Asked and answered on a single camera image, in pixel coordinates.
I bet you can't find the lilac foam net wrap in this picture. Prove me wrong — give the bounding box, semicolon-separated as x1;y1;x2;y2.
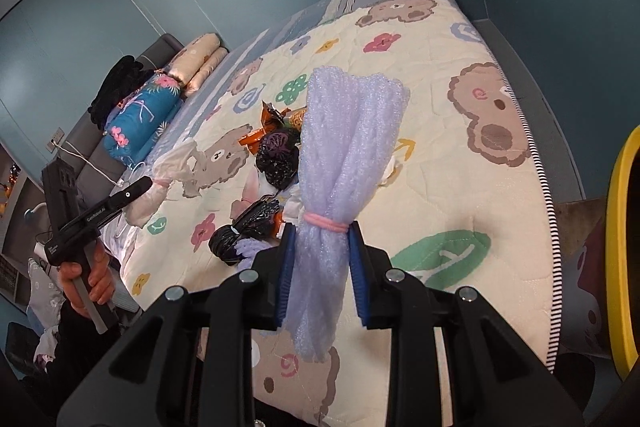
234;66;411;364

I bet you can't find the yellow rim trash bin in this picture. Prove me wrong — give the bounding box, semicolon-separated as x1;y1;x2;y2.
605;129;639;379

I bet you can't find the left hand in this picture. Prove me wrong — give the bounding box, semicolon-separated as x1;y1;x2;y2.
58;239;116;318

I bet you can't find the black plastic bag lower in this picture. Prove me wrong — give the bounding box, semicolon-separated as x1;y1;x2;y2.
208;195;281;267

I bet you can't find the black plastic bag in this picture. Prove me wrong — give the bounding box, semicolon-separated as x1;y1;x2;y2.
256;128;299;191
208;195;281;267

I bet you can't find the grey bed headboard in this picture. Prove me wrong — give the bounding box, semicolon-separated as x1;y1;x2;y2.
58;34;183;207

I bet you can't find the black plastic bag upper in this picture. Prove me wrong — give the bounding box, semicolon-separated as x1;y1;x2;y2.
256;128;299;191

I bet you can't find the blue floral pillow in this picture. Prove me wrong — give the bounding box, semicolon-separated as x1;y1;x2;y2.
103;74;182;168

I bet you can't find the pink cloth bundle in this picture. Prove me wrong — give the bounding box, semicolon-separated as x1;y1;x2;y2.
124;139;201;228

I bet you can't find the orange snack wrapper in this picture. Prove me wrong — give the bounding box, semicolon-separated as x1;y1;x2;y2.
238;102;307;155

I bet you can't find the black clothing pile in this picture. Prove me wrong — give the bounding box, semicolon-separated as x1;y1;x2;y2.
88;55;154;131

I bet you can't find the peach pillow stack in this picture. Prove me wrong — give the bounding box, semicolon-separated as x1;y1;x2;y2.
165;34;228;98

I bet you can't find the white charging cable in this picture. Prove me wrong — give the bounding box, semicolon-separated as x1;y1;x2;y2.
49;138;147;188

